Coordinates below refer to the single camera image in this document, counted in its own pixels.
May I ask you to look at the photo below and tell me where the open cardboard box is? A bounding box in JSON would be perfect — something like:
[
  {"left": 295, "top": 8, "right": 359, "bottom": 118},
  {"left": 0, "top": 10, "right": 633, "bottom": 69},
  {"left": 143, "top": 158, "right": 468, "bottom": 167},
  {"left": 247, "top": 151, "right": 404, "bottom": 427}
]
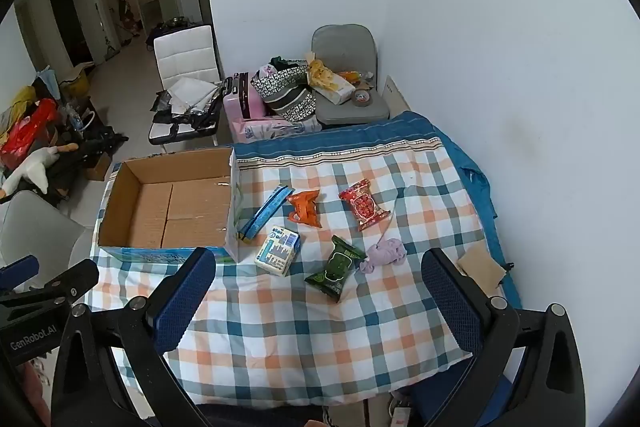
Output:
[{"left": 96, "top": 147, "right": 242, "bottom": 264}]

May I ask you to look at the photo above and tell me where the small brown cardboard box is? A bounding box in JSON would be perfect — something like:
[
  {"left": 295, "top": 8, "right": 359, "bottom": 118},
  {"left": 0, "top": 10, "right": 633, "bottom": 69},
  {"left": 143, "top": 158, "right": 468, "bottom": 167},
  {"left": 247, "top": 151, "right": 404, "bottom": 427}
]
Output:
[{"left": 85, "top": 154, "right": 112, "bottom": 182}]

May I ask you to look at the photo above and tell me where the red plastic bag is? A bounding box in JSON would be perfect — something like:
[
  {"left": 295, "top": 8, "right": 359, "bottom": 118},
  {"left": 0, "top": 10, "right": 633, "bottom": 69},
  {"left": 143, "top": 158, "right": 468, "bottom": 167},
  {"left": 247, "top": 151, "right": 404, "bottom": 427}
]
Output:
[{"left": 0, "top": 99, "right": 59, "bottom": 168}]

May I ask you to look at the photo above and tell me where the yellow plastic bag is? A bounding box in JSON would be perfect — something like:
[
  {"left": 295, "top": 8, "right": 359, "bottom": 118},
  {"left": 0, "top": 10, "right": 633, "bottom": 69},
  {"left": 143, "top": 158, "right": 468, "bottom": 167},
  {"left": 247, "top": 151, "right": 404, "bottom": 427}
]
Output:
[{"left": 306, "top": 52, "right": 342, "bottom": 94}]

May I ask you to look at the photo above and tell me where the green snack packet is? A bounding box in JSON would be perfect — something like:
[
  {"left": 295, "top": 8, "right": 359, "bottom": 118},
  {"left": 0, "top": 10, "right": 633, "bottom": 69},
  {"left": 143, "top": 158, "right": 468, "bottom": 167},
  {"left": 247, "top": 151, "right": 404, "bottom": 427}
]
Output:
[{"left": 304, "top": 235, "right": 368, "bottom": 304}]

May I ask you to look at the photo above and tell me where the plaid blanket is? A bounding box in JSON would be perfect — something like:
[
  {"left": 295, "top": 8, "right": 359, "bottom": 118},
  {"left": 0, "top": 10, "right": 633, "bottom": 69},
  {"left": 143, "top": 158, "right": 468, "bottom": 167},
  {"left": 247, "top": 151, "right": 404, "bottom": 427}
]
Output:
[{"left": 82, "top": 137, "right": 501, "bottom": 408}]

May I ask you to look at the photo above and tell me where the white blue carton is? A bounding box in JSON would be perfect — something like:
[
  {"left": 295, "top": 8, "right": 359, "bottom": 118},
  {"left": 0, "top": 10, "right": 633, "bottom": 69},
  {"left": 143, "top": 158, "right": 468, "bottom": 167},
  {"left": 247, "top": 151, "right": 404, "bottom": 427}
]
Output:
[{"left": 255, "top": 225, "right": 301, "bottom": 277}]

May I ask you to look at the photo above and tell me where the white wrapped package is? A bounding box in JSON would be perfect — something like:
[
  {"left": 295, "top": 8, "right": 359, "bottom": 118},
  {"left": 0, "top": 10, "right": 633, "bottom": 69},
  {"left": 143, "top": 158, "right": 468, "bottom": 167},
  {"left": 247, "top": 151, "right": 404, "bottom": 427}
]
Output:
[{"left": 320, "top": 74, "right": 359, "bottom": 106}]

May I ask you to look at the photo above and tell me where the light grey chair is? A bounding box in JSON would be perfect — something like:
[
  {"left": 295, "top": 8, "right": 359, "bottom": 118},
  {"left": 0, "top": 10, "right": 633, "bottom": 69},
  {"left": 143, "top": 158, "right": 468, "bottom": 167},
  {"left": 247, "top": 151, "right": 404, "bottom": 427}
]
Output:
[{"left": 0, "top": 190, "right": 89, "bottom": 269}]

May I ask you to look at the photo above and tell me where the white leather chair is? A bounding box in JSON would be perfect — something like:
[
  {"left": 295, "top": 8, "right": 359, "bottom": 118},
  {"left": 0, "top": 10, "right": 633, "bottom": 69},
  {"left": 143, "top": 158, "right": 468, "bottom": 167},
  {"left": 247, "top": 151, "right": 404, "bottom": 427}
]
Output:
[{"left": 148, "top": 25, "right": 224, "bottom": 154}]

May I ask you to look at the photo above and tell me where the grey white cloth pile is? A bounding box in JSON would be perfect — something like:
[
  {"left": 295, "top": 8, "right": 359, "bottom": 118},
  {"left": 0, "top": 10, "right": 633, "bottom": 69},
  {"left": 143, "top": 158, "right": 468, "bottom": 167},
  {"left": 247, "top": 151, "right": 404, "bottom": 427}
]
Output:
[{"left": 165, "top": 77, "right": 223, "bottom": 114}]

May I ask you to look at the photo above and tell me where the brown cardboard piece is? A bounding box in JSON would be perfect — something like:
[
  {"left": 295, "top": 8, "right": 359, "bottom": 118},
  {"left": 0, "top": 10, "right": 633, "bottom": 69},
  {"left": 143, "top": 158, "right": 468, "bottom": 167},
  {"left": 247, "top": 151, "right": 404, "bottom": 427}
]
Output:
[{"left": 457, "top": 241, "right": 507, "bottom": 291}]

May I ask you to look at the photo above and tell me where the pink suitcase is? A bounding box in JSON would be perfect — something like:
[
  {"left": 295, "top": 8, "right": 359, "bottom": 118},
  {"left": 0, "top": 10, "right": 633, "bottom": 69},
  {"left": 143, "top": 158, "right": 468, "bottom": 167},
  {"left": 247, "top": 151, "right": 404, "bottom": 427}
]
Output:
[{"left": 222, "top": 72, "right": 266, "bottom": 142}]

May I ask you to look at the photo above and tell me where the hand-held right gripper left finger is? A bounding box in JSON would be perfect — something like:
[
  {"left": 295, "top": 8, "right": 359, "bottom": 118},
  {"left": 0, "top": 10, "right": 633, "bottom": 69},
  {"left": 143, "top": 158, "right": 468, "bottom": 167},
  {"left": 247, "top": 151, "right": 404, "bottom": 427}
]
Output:
[{"left": 50, "top": 247, "right": 217, "bottom": 427}]

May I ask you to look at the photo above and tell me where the red snack packet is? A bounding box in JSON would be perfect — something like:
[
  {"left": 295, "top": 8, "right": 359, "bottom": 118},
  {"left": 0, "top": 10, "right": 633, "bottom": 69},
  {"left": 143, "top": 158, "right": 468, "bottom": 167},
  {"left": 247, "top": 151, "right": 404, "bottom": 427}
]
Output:
[{"left": 338, "top": 179, "right": 392, "bottom": 233}]

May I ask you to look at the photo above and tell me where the white goose plush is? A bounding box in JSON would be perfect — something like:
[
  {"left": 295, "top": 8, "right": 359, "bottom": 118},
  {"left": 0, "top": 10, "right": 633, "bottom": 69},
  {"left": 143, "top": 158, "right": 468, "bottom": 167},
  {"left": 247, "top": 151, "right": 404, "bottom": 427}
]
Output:
[{"left": 0, "top": 146, "right": 81, "bottom": 198}]

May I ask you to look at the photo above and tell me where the pink floral box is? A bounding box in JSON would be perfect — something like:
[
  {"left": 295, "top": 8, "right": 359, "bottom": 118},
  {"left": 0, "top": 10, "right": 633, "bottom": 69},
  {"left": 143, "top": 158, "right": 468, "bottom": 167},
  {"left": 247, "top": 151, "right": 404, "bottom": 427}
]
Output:
[{"left": 235, "top": 117, "right": 322, "bottom": 144}]

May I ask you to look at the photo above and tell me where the black white patterned bag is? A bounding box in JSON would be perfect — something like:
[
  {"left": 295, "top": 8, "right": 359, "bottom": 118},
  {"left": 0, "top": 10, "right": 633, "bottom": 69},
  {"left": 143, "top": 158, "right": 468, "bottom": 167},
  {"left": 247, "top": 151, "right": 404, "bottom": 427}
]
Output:
[{"left": 251, "top": 63, "right": 319, "bottom": 123}]

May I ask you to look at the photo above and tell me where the blue pencil case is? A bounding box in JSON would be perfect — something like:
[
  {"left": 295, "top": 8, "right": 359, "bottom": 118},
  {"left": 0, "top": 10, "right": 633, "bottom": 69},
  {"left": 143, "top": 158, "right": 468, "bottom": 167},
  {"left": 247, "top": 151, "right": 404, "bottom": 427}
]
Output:
[{"left": 237, "top": 185, "right": 295, "bottom": 242}]

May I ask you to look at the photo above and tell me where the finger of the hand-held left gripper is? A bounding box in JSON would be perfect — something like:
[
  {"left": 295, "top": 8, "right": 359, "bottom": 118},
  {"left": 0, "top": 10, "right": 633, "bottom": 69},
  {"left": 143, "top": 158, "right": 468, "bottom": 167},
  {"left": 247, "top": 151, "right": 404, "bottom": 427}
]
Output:
[
  {"left": 0, "top": 255, "right": 40, "bottom": 291},
  {"left": 0, "top": 259, "right": 100, "bottom": 309}
]

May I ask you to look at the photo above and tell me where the orange snack packet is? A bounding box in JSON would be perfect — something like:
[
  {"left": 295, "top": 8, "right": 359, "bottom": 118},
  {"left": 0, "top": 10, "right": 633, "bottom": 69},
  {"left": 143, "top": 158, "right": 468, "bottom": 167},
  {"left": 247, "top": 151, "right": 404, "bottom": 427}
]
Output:
[{"left": 286, "top": 189, "right": 322, "bottom": 228}]

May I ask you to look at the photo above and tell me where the grey padded chair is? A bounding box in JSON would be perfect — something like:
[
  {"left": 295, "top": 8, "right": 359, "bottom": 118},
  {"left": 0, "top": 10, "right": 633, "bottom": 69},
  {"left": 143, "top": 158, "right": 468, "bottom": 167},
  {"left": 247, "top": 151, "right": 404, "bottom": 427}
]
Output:
[{"left": 311, "top": 25, "right": 391, "bottom": 128}]

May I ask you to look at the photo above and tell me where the purple plush toy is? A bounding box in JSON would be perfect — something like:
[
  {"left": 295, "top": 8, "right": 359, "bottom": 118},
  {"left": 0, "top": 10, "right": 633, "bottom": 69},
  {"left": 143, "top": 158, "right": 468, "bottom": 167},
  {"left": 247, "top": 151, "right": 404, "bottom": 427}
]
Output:
[{"left": 359, "top": 189, "right": 407, "bottom": 276}]

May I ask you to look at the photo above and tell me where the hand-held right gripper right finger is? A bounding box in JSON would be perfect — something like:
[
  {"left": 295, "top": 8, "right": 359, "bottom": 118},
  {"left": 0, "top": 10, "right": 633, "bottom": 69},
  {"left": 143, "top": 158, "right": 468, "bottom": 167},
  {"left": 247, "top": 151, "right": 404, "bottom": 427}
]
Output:
[{"left": 421, "top": 248, "right": 587, "bottom": 427}]

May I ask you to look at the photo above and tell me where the white power strip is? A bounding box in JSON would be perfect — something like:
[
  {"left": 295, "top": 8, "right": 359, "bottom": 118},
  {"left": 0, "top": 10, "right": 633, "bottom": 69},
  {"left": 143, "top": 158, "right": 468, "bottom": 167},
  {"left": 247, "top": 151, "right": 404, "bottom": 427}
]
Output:
[{"left": 389, "top": 397, "right": 414, "bottom": 427}]

